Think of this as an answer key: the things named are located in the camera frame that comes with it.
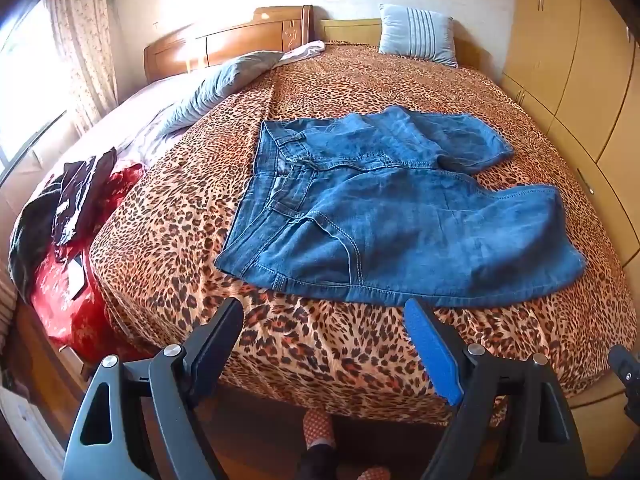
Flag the blue striped pillow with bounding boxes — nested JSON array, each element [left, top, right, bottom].
[[378, 3, 459, 68]]

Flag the dark wooden headboard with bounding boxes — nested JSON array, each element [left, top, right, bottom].
[[144, 5, 315, 83]]

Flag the blue denim pants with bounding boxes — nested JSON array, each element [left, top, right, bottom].
[[214, 105, 587, 308]]

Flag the leopard print blanket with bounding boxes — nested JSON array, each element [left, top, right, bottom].
[[89, 42, 625, 428]]

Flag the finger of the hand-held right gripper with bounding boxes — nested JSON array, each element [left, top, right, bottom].
[[607, 344, 640, 411]]

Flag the dark brown garment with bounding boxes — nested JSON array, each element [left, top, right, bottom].
[[52, 147, 118, 247]]

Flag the beige wardrobe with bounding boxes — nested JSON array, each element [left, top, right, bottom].
[[500, 0, 640, 286]]

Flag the grey blue duvet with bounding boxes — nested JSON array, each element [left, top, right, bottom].
[[47, 40, 326, 173]]

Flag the person's leg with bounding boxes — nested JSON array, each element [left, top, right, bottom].
[[295, 444, 337, 480]]

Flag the floral curtain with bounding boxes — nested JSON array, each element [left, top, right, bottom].
[[45, 0, 119, 131]]

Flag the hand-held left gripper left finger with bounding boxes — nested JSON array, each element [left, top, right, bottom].
[[61, 297, 245, 480]]

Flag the red patterned cloth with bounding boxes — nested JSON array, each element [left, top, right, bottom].
[[30, 160, 151, 361]]

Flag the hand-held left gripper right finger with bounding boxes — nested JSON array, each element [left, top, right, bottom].
[[404, 298, 587, 480]]

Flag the dark green garment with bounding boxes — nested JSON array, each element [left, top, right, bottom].
[[9, 185, 63, 301]]

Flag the grey pillow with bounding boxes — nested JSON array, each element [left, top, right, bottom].
[[160, 50, 286, 133]]

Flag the window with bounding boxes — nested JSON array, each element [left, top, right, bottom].
[[0, 0, 71, 181]]

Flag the light wooden headboard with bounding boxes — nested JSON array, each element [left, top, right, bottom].
[[319, 18, 481, 68]]

